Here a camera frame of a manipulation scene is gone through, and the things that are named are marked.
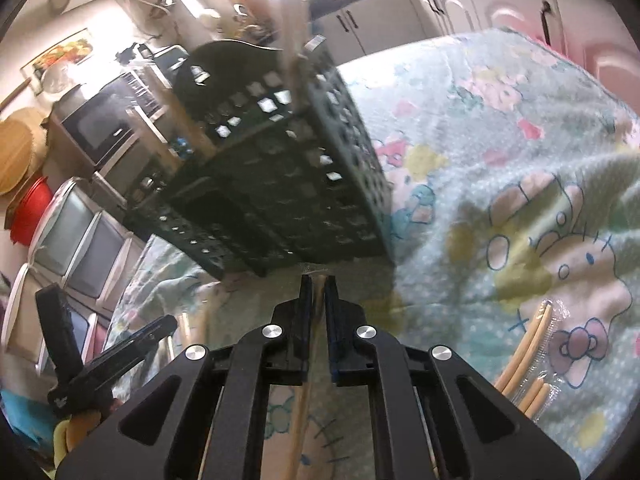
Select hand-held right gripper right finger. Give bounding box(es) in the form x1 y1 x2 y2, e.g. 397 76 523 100
324 275 581 480

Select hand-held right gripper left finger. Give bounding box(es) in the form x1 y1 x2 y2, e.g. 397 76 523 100
55 275 314 480

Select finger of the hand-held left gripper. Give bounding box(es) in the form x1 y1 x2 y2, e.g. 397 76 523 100
80 315 179 393

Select single chopstick pair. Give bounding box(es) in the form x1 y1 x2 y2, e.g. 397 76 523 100
287 272 328 480

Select green plastic utensil basket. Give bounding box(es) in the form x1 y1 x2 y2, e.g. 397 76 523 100
122 35 396 282

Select white plastic drawer unit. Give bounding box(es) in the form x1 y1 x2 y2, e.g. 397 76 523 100
27 177 134 312

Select red plastic basin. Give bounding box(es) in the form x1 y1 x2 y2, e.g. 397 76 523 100
5 176 54 247

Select metal rack shelf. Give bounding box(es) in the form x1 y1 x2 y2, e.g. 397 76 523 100
92 105 177 212

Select round bamboo tray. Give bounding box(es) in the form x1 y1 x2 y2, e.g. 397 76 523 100
0 107 49 197

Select black microwave oven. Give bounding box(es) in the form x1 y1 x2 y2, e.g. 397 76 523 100
52 72 169 167

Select wooden rolling pin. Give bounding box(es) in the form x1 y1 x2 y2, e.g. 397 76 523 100
0 80 32 114

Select white round plastic cover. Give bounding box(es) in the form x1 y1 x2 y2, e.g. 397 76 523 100
40 62 82 94

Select grey plastic container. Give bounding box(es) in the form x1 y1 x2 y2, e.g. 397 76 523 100
150 45 191 77

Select white lower cabinets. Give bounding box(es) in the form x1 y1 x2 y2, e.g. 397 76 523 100
310 0 640 83

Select fruit wall poster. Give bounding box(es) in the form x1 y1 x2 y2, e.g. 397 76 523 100
20 27 95 74

